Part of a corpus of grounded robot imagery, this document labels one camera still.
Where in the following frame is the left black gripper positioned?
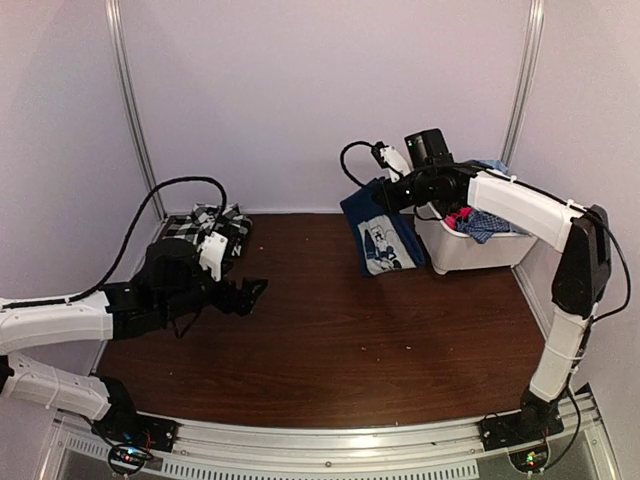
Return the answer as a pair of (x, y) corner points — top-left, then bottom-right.
(159, 267), (267, 323)

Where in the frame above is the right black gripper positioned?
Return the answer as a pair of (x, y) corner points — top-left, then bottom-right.
(372, 171), (434, 216)

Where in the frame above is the black white plaid shirt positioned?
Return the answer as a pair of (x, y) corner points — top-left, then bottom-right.
(161, 203), (253, 258)

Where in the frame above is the navy blue garment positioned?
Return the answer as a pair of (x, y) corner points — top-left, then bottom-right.
(340, 178), (426, 277)

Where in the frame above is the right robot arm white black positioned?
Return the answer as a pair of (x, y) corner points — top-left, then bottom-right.
(371, 141), (627, 445)

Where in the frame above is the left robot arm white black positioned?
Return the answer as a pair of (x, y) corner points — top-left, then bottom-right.
(1, 234), (268, 444)

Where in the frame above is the white plastic laundry bin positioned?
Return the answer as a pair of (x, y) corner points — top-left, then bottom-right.
(414, 204), (537, 275)

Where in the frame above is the red pink garment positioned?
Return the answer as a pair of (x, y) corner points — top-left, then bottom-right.
(444, 207), (473, 231)

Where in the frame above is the blue patterned garment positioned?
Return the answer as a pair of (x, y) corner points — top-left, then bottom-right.
(455, 209), (521, 244)

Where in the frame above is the light blue garment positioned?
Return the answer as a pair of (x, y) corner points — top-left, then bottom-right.
(476, 160), (509, 175)

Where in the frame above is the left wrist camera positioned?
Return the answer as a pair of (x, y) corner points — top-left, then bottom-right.
(197, 232), (228, 282)

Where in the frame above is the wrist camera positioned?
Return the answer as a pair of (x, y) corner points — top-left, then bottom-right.
(371, 142), (412, 182)
(197, 232), (228, 282)

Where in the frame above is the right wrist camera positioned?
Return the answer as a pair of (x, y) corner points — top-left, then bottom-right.
(371, 142), (412, 182)

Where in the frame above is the right black cable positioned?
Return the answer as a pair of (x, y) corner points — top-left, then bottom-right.
(339, 140), (384, 190)

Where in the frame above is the black cable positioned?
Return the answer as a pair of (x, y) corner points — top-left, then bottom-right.
(67, 175), (227, 304)
(339, 140), (384, 190)

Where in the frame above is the left black cable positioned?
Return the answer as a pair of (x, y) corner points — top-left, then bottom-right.
(67, 175), (227, 304)

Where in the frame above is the right aluminium corner post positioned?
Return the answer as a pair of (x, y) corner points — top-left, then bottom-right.
(500, 0), (545, 166)

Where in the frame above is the aluminium corner post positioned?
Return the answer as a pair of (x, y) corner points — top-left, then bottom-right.
(500, 0), (545, 166)
(104, 0), (157, 192)

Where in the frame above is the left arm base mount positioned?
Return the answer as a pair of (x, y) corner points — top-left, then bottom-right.
(88, 377), (179, 478)

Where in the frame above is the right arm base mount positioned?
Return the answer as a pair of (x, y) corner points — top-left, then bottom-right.
(478, 391), (564, 474)

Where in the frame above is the aluminium front rail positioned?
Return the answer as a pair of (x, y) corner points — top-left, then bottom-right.
(49, 394), (606, 480)

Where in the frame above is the left aluminium corner post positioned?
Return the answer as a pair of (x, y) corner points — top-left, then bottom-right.
(104, 0), (157, 192)

